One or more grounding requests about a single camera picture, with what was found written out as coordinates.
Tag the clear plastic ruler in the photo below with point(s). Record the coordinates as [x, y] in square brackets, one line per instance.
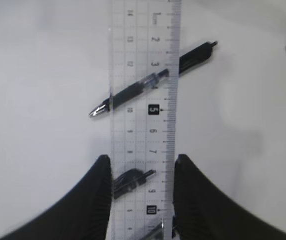
[144, 39]

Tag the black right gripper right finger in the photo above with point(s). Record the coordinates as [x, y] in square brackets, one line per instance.
[203, 212]

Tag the black pen under ruler left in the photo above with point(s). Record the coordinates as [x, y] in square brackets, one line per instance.
[129, 181]

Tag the black pen under ruler right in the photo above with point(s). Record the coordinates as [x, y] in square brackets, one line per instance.
[158, 232]

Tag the black pen under ruler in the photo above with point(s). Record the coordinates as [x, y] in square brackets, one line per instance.
[129, 181]
[158, 232]

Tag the black pen far left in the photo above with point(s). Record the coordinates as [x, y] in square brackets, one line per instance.
[188, 61]

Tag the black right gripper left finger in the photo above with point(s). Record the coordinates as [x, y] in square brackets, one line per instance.
[83, 213]

